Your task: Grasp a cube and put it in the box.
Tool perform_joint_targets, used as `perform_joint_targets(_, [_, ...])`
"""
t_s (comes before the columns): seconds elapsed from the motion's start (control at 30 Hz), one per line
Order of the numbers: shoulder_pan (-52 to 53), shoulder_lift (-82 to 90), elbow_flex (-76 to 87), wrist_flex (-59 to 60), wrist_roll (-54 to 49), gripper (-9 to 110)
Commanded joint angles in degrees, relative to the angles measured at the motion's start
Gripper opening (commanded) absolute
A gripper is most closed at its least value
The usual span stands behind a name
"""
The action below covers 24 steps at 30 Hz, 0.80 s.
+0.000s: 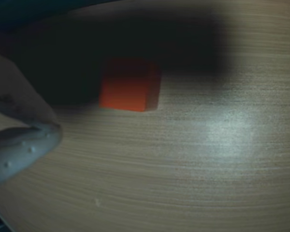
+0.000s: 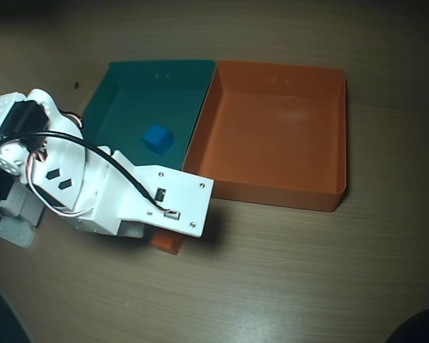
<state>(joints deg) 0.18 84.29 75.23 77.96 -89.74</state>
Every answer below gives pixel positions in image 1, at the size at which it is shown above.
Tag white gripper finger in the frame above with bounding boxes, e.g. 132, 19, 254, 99
0, 49, 61, 133
0, 123, 63, 189

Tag orange cube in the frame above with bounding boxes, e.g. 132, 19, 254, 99
98, 58, 162, 113

